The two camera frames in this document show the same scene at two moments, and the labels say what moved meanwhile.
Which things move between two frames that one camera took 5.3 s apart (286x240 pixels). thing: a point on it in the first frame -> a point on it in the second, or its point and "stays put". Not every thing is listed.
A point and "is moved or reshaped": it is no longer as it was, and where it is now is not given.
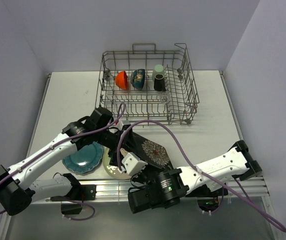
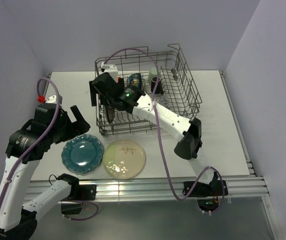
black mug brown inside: x=159 y=83 is moved or reshaped
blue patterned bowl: x=137 y=78 is moved or reshaped
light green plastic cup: x=158 y=69 is moved or reshaped
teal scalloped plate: x=85 y=159 stays put
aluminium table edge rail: x=119 y=189 stays put
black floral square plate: x=151 y=151 -> x=110 y=113
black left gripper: x=113 y=151 -> x=75 y=128
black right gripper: x=139 y=177 -> x=93 y=95
